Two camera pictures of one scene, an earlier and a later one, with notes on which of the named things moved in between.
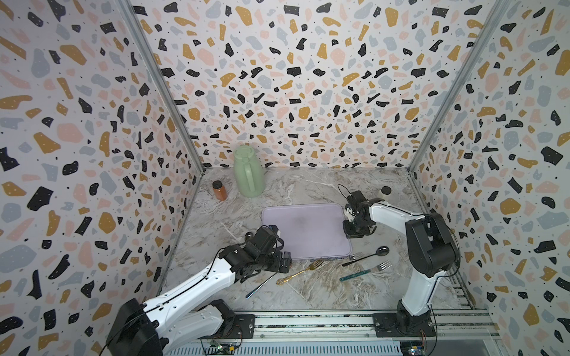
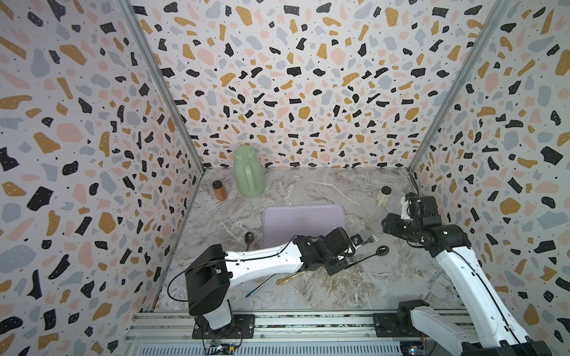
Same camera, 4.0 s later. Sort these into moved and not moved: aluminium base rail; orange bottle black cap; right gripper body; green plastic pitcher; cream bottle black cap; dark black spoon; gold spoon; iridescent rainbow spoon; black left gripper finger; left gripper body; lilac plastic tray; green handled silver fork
Moved: green handled silver fork; right gripper body; left gripper body; black left gripper finger
Not moved: cream bottle black cap; gold spoon; iridescent rainbow spoon; green plastic pitcher; lilac plastic tray; aluminium base rail; orange bottle black cap; dark black spoon
